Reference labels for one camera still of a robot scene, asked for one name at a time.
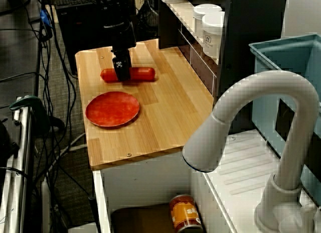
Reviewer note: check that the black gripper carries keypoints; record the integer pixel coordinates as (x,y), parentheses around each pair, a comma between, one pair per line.
(123,37)

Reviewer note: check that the red toy sausage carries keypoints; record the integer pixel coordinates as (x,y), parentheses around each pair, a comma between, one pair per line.
(143,73)

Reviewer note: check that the red round plate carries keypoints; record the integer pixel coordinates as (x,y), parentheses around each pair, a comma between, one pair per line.
(113,110)

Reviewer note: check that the black computer tower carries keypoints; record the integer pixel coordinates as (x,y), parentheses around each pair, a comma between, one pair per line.
(75,42)

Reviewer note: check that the dark shelf end panel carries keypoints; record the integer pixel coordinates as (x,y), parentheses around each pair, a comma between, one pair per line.
(168,27)

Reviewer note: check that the dark tile backsplash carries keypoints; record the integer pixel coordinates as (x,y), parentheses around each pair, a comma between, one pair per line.
(200,67)

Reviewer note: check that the white shelf ledge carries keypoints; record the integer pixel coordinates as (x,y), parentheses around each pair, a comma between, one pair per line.
(183,14)

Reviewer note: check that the black keyboard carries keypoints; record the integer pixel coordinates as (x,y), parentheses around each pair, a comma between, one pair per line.
(72,4)

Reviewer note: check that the blue plastic clip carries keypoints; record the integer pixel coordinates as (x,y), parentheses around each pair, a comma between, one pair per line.
(44,18)

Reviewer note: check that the white jar with label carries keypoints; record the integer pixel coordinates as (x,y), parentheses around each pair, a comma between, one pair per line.
(212,39)

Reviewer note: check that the green clamp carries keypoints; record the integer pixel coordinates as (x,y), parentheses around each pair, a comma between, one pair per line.
(27,102)

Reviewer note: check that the plain white jar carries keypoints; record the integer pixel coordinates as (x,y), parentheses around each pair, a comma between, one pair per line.
(205,9)

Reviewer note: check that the dark grey desk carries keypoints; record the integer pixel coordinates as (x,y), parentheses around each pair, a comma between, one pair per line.
(17,54)

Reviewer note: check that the white curved faucet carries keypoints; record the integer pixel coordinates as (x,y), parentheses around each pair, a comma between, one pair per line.
(208,142)

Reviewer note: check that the tall dark cabinet column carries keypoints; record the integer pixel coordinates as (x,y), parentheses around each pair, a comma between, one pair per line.
(250,42)

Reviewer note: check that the black round object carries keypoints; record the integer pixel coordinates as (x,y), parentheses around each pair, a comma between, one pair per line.
(7,142)

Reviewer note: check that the teal plastic bin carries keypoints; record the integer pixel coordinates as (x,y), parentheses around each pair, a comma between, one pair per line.
(265,92)

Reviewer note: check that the white toy sink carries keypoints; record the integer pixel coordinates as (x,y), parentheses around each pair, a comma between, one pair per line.
(240,152)

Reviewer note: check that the orange soup can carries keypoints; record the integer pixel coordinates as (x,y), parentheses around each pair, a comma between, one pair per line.
(183,213)

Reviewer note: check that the aluminium frame rail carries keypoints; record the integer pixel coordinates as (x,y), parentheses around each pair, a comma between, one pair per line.
(23,147)

